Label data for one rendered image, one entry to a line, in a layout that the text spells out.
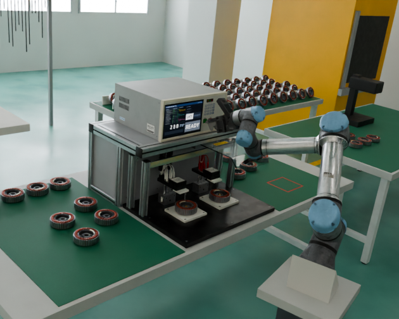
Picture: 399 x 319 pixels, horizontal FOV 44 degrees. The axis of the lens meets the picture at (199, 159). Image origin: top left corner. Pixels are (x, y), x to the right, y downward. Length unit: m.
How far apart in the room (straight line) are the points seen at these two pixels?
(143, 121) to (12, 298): 1.02
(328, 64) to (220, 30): 1.43
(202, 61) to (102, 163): 4.03
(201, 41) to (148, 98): 4.08
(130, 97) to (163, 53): 8.15
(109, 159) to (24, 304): 0.91
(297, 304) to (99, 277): 0.77
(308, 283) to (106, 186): 1.15
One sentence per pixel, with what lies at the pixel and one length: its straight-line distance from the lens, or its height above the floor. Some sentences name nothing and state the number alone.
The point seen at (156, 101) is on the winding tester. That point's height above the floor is 1.30.
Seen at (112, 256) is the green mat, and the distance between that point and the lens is 2.11.
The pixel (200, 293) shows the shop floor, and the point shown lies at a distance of 3.19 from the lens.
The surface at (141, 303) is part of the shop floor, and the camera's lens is 3.08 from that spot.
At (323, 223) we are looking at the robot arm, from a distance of 1.90.
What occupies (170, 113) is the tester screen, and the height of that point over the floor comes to 1.25.
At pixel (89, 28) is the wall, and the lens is 9.48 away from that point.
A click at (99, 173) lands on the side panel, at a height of 0.86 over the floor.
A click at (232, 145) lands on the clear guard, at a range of 2.55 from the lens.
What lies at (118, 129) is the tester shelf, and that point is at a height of 1.11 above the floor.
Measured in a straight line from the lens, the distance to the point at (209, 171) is 2.56.
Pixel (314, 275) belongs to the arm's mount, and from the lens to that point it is 1.99.
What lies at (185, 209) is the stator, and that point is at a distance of 2.37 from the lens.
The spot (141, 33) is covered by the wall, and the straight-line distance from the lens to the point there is 10.19.
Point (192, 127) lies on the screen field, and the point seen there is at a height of 1.16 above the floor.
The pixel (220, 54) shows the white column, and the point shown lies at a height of 0.91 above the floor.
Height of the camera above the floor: 1.90
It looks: 21 degrees down
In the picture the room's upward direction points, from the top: 6 degrees clockwise
